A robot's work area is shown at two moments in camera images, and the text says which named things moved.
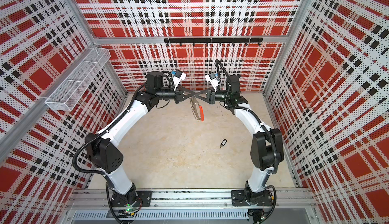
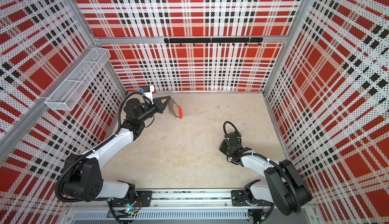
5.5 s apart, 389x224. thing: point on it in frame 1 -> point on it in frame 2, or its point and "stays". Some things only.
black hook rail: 219,40 stays
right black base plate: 238,198 stays
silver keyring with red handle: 197,109 -> 170,105
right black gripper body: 212,96 -> 224,148
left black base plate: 145,197 stays
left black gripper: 179,94 -> 160,106
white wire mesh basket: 66,96 stays
